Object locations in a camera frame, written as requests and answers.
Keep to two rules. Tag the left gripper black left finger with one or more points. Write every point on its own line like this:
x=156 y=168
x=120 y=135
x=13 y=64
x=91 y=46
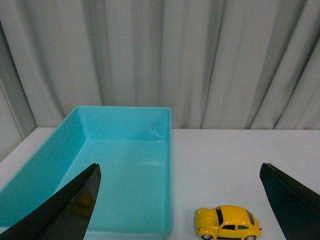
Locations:
x=65 y=215

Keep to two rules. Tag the yellow beetle toy car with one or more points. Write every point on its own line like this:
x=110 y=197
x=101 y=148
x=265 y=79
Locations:
x=226 y=222

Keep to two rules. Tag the turquoise plastic storage box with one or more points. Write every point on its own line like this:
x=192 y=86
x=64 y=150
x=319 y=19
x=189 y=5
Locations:
x=132 y=146

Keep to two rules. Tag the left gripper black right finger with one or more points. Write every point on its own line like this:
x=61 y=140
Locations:
x=295 y=206

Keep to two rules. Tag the grey pleated curtain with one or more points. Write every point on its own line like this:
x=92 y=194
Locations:
x=217 y=64

